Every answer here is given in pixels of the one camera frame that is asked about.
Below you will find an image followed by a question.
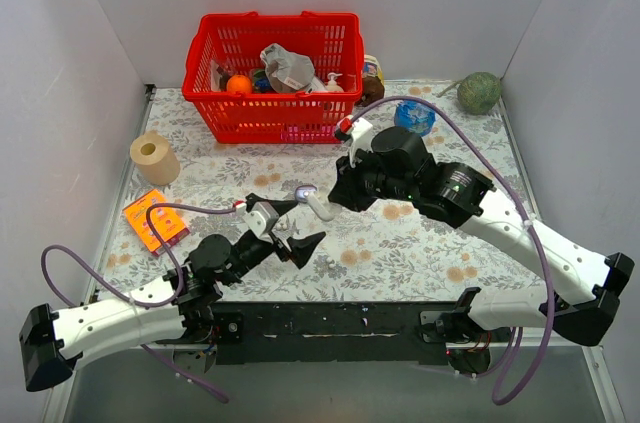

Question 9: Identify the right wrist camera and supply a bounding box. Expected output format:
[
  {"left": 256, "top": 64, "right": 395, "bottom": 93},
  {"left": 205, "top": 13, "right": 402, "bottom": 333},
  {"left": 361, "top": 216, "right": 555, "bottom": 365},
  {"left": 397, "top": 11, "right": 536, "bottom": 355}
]
[{"left": 334, "top": 115, "right": 374, "bottom": 168}]

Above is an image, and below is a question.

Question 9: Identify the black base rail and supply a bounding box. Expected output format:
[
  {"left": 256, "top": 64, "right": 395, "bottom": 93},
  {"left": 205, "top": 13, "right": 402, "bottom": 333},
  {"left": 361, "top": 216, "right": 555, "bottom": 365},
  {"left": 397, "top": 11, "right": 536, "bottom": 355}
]
[{"left": 172, "top": 300, "right": 494, "bottom": 374}]

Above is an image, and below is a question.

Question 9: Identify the brown jar with label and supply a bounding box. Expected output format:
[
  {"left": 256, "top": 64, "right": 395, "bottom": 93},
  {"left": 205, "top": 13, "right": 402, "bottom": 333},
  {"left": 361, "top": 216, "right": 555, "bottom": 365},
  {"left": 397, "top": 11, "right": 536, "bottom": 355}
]
[{"left": 356, "top": 55, "right": 385, "bottom": 107}]

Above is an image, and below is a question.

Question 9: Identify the orange snack box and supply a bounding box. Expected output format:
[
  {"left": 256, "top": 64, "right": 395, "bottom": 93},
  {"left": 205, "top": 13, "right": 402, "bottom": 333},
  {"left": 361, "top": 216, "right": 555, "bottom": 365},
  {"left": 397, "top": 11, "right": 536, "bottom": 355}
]
[{"left": 123, "top": 189, "right": 190, "bottom": 257}]

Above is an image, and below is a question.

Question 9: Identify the beige paper roll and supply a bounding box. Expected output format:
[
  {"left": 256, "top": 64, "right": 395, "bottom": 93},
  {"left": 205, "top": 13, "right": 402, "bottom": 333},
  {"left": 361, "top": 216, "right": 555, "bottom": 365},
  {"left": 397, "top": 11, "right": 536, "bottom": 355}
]
[{"left": 130, "top": 130, "right": 181, "bottom": 186}]

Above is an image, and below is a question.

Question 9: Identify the orange fruit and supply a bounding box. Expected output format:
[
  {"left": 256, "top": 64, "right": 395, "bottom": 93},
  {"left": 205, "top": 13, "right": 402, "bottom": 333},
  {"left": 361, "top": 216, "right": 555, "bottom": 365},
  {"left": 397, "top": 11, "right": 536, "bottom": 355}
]
[{"left": 226, "top": 74, "right": 253, "bottom": 94}]

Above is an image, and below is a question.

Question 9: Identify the floral table mat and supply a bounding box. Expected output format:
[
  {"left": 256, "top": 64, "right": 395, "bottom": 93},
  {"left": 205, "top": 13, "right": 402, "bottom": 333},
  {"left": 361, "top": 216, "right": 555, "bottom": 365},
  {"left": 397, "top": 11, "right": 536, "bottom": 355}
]
[{"left": 97, "top": 80, "right": 549, "bottom": 303}]

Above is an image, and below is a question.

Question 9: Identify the grey crumpled bag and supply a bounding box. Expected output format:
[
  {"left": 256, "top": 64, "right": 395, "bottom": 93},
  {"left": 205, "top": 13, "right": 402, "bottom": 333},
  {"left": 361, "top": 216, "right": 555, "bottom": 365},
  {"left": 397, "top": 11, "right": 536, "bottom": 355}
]
[{"left": 260, "top": 43, "right": 315, "bottom": 94}]

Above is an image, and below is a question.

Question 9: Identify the purple earbud charging case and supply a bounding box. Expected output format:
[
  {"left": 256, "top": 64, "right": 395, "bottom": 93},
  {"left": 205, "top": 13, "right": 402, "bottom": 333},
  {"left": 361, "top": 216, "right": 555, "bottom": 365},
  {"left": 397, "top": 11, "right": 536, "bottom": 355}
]
[{"left": 294, "top": 185, "right": 318, "bottom": 204}]

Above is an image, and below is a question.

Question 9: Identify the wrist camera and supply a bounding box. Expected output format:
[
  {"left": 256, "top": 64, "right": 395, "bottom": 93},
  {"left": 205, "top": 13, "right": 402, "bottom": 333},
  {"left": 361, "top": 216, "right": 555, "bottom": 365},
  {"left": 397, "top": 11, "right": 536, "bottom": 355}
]
[
  {"left": 334, "top": 115, "right": 374, "bottom": 168},
  {"left": 234, "top": 201, "right": 280, "bottom": 242}
]

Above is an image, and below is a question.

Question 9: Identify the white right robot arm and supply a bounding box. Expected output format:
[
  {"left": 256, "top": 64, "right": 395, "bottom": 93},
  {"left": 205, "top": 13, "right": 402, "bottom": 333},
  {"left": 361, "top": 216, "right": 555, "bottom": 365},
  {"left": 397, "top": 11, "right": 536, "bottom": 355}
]
[{"left": 328, "top": 119, "right": 634, "bottom": 347}]

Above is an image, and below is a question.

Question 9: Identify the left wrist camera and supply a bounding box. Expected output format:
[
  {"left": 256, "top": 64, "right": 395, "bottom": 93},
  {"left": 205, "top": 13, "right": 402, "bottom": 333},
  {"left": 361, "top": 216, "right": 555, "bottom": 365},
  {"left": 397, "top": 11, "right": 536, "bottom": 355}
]
[{"left": 234, "top": 201, "right": 280, "bottom": 242}]

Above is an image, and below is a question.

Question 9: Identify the blue lidded white jar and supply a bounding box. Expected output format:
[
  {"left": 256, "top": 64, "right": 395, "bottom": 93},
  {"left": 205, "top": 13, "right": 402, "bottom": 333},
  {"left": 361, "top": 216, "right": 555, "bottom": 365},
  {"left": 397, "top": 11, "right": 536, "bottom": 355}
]
[{"left": 394, "top": 100, "right": 436, "bottom": 137}]

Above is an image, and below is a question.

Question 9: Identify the green melon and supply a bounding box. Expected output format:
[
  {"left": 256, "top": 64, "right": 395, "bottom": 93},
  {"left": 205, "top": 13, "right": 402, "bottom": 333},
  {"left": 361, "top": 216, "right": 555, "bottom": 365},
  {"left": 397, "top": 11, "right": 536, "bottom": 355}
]
[{"left": 437, "top": 72, "right": 502, "bottom": 115}]

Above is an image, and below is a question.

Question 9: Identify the white pump bottle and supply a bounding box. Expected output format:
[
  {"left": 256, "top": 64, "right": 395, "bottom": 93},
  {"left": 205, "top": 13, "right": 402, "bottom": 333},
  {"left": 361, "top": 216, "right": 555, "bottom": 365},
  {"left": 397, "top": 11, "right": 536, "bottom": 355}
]
[{"left": 325, "top": 72, "right": 344, "bottom": 93}]

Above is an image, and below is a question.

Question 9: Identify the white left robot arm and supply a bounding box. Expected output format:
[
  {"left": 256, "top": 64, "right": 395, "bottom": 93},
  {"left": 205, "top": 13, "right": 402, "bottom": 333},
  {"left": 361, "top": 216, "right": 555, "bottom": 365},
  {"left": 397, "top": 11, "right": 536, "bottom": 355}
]
[{"left": 19, "top": 187, "right": 334, "bottom": 392}]

